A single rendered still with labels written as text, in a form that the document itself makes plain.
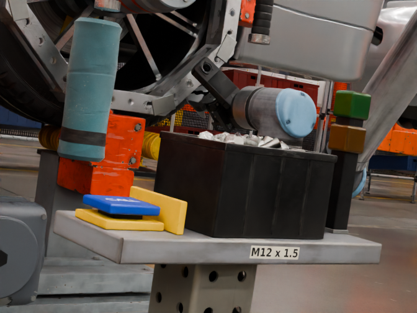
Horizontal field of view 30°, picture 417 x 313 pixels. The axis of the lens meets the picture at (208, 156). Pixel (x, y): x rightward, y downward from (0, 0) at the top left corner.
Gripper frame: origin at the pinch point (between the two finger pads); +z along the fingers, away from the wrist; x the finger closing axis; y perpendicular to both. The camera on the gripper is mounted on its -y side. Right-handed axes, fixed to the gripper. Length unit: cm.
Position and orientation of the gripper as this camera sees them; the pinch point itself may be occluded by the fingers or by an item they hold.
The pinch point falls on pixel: (188, 93)
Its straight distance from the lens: 178.7
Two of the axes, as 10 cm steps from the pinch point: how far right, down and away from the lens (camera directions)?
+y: 4.6, 7.6, 4.6
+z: -5.8, -1.3, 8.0
